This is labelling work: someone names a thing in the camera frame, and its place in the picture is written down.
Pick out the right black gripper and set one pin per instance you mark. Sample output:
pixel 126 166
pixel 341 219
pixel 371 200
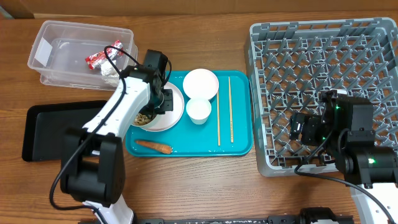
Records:
pixel 309 122

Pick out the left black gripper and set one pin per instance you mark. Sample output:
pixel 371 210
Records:
pixel 168 106

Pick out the small white bowl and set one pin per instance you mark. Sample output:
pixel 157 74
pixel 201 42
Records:
pixel 153 122

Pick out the white cup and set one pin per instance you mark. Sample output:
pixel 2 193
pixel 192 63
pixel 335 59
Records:
pixel 198 110

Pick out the large white bowl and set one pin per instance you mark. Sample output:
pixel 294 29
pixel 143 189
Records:
pixel 201 83

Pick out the red foil snack wrapper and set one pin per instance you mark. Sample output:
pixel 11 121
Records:
pixel 97 59

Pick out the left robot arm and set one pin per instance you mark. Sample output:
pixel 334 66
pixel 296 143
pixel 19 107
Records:
pixel 92 162

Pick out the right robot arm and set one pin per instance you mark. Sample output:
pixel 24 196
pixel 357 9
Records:
pixel 345 131

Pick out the grey dishwasher rack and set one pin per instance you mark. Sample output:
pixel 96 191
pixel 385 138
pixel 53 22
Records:
pixel 289 64

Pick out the white round plate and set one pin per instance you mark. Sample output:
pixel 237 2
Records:
pixel 165 121

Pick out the food scraps peanuts rice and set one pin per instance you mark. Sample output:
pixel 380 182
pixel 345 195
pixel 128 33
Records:
pixel 142 119

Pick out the orange carrot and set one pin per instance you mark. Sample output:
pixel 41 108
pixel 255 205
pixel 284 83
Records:
pixel 162 148

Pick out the left wooden chopstick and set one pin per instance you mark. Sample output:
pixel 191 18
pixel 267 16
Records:
pixel 218 117

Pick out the wooden chopstick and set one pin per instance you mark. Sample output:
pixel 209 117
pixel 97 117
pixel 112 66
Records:
pixel 230 111
pixel 218 117

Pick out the right wooden chopstick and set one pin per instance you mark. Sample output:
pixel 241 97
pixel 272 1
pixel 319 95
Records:
pixel 230 111

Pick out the teal serving tray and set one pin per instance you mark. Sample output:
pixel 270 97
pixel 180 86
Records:
pixel 201 140

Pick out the clear plastic bin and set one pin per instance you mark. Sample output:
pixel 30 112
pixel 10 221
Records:
pixel 60 50

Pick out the black tray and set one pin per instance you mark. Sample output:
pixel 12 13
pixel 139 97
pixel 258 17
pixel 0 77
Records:
pixel 45 127

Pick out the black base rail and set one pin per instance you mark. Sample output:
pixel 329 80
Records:
pixel 312 215

